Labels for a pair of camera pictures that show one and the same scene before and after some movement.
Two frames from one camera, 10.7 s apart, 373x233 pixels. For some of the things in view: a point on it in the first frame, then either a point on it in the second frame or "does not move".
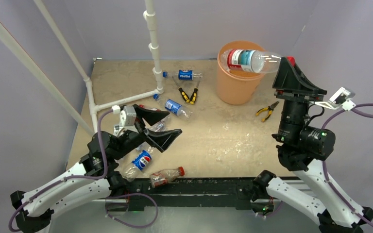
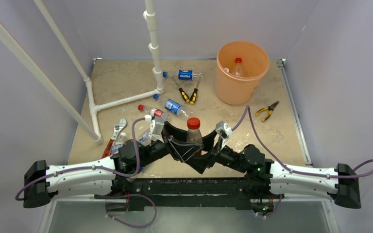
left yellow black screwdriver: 184,95 does not move
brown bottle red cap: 161,177 → 194,137
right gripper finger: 290,77 → 208,140
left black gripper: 161,140 → 183,150
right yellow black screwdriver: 193,97 does not move
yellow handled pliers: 270,108 does not move
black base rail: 236,192 does not move
